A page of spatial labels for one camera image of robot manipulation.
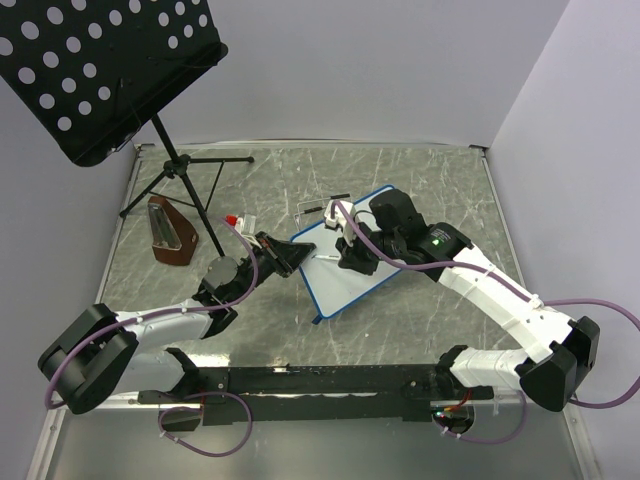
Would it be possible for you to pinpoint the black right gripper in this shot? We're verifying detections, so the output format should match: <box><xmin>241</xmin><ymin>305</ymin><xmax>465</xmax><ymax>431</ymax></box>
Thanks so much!
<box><xmin>336</xmin><ymin>218</ymin><xmax>404</xmax><ymax>276</ymax></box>

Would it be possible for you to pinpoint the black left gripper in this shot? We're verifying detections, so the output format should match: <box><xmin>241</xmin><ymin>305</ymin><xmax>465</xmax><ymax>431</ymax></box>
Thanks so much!
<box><xmin>230</xmin><ymin>231</ymin><xmax>316</xmax><ymax>304</ymax></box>

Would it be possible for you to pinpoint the blue framed whiteboard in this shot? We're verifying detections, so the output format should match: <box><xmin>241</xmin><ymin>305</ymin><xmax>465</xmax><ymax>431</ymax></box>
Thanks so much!
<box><xmin>290</xmin><ymin>206</ymin><xmax>400</xmax><ymax>325</ymax></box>

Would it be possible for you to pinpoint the white whiteboard marker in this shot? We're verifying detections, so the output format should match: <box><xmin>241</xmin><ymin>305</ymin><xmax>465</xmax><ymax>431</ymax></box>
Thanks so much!
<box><xmin>312</xmin><ymin>254</ymin><xmax>340</xmax><ymax>262</ymax></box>

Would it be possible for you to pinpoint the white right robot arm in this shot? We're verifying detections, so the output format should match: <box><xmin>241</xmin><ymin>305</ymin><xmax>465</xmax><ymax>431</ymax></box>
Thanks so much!
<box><xmin>324</xmin><ymin>189</ymin><xmax>600</xmax><ymax>412</ymax></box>

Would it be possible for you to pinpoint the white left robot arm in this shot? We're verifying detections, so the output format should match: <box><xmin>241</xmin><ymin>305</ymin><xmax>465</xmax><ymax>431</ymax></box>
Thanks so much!
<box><xmin>37</xmin><ymin>232</ymin><xmax>316</xmax><ymax>414</ymax></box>

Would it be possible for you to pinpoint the brown wooden metronome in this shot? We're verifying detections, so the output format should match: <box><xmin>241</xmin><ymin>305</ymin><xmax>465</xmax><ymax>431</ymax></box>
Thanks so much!
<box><xmin>147</xmin><ymin>195</ymin><xmax>199</xmax><ymax>266</ymax></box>

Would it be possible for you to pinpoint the black perforated music stand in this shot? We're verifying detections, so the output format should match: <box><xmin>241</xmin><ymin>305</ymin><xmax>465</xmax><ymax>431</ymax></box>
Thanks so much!
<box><xmin>0</xmin><ymin>0</ymin><xmax>255</xmax><ymax>256</ymax></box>

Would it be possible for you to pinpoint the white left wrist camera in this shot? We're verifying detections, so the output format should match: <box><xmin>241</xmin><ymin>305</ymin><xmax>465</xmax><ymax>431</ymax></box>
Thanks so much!
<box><xmin>225</xmin><ymin>213</ymin><xmax>257</xmax><ymax>236</ymax></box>

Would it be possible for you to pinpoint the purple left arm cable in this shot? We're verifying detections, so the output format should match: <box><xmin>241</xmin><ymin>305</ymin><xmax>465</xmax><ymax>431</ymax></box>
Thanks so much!
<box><xmin>44</xmin><ymin>219</ymin><xmax>259</xmax><ymax>409</ymax></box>

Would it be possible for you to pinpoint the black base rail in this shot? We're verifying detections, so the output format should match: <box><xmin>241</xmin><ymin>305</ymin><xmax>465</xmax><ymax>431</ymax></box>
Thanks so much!
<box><xmin>138</xmin><ymin>364</ymin><xmax>494</xmax><ymax>426</ymax></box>

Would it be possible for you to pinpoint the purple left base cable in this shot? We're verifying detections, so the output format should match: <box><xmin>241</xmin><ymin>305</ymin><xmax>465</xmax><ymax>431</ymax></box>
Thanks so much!
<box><xmin>158</xmin><ymin>392</ymin><xmax>252</xmax><ymax>457</ymax></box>

